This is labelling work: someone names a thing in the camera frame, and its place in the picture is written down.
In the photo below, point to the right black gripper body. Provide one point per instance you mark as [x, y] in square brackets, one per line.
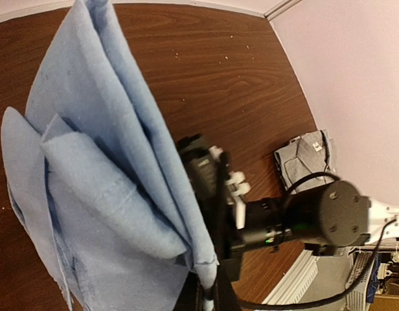
[325, 218]

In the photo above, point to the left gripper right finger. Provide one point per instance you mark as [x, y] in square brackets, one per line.
[224, 297]

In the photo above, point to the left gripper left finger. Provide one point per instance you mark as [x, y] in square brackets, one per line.
[192, 296]

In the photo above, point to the grey shirt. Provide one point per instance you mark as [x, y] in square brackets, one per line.
[304, 155]

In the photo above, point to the light blue shirt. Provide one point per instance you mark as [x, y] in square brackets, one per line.
[94, 176]

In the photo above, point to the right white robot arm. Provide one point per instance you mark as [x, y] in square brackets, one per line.
[383, 223]

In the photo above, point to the white ventilated electronics box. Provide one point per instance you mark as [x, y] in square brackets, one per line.
[362, 296]

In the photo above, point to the front aluminium rail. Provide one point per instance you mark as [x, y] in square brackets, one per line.
[295, 282]

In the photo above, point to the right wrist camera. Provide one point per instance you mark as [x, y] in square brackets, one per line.
[201, 161]

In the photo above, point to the right aluminium corner post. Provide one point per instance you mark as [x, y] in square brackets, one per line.
[279, 8]

